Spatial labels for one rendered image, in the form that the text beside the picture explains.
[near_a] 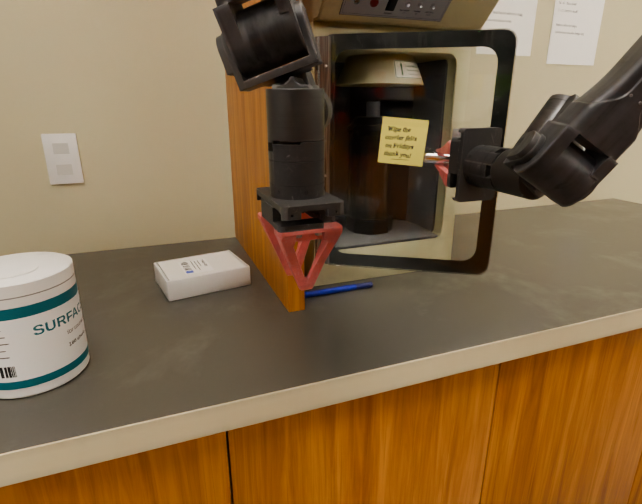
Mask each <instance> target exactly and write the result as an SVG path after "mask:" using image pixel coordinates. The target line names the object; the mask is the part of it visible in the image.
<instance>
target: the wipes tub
mask: <svg viewBox="0 0 642 504"><path fill-rule="evenodd" d="M89 358H90V356H89V348H88V342H87V337H86V331H85V326H84V320H83V315H82V309H81V304H80V298H79V293H78V287H77V281H76V277H75V271H74V267H73V262H72V258H71V257H70V256H68V255H65V254H61V253H56V252H25V253H17V254H10V255H4V256H0V399H16V398H24V397H29V396H34V395H37V394H41V393H44V392H47V391H50V390H52V389H55V388H57V387H59V386H61V385H63V384H65V383H67V382H68V381H70V380H72V379H73V378H74V377H76V376H77V375H78V374H79V373H80V372H81V371H82V370H83V369H84V368H85V367H86V366H87V364H88V362H89Z"/></svg>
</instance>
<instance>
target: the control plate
mask: <svg viewBox="0 0 642 504"><path fill-rule="evenodd" d="M370 1H371V0H360V2H359V3H358V4H355V3H354V0H343V2H342V5H341V9H340V12H339V14H341V15H355V16H368V17H382V18H396V19H409V20H423V21H437V22H440V21H441V20H442V18H443V16H444V14H445V12H446V10H447V8H448V6H449V5H450V3H451V1H452V0H398V2H397V4H396V6H395V9H394V11H385V8H386V6H387V3H388V1H389V0H379V3H378V5H377V6H376V7H371V5H370ZM408 1H409V2H410V6H409V7H406V6H405V3H406V2H408ZM421 2H422V3H423V6H422V8H419V7H418V4H419V3H421ZM431 4H435V5H436V6H435V8H434V9H431V8H430V6H431Z"/></svg>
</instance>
